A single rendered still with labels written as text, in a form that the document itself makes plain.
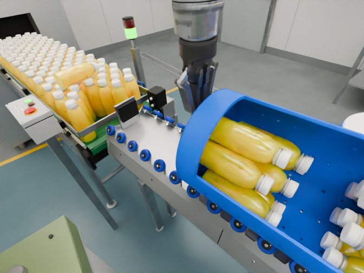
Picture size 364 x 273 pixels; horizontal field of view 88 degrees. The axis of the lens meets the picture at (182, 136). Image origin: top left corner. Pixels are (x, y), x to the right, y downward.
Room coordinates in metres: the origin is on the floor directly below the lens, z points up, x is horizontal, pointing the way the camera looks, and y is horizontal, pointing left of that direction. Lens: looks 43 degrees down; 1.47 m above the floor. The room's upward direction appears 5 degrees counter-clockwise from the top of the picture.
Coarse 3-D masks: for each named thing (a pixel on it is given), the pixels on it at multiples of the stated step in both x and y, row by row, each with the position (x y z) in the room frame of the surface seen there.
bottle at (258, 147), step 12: (228, 120) 0.36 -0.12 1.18; (216, 132) 0.34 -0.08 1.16; (228, 132) 0.32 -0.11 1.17; (240, 132) 0.31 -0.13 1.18; (252, 132) 0.31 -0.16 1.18; (228, 144) 0.31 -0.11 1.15; (240, 144) 0.29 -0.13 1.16; (252, 144) 0.28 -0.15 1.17; (264, 144) 0.27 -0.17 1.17; (276, 144) 0.28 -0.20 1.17; (252, 156) 0.27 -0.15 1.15; (264, 156) 0.26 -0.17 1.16; (276, 156) 0.25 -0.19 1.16
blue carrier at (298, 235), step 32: (224, 96) 0.38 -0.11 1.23; (192, 128) 0.32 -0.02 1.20; (288, 128) 0.37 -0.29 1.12; (320, 128) 0.31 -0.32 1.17; (192, 160) 0.27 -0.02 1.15; (320, 160) 0.30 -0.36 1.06; (352, 160) 0.27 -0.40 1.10; (320, 192) 0.25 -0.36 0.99; (256, 224) 0.14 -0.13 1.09; (288, 224) 0.19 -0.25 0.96; (320, 224) 0.18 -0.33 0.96; (320, 256) 0.11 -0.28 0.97
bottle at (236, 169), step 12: (216, 144) 0.33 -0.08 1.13; (204, 156) 0.30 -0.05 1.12; (216, 156) 0.29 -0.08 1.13; (228, 156) 0.29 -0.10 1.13; (240, 156) 0.28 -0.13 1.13; (216, 168) 0.27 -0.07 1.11; (228, 168) 0.26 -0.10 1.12; (240, 168) 0.25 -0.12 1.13; (252, 168) 0.25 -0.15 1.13; (228, 180) 0.25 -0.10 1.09; (240, 180) 0.23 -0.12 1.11; (252, 180) 0.23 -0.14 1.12
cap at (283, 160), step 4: (284, 152) 0.26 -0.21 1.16; (288, 152) 0.25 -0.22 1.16; (280, 156) 0.25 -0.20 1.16; (284, 156) 0.25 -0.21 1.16; (288, 156) 0.24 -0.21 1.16; (280, 160) 0.24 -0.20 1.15; (284, 160) 0.24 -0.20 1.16; (288, 160) 0.25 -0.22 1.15; (276, 164) 0.24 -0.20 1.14; (280, 164) 0.24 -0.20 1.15; (284, 164) 0.23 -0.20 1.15
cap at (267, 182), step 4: (264, 180) 0.22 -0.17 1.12; (268, 180) 0.22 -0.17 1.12; (272, 180) 0.22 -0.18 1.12; (264, 184) 0.22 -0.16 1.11; (268, 184) 0.21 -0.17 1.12; (272, 184) 0.22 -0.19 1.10; (260, 188) 0.21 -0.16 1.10; (264, 188) 0.21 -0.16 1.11; (268, 188) 0.21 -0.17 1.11; (264, 192) 0.20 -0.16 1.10
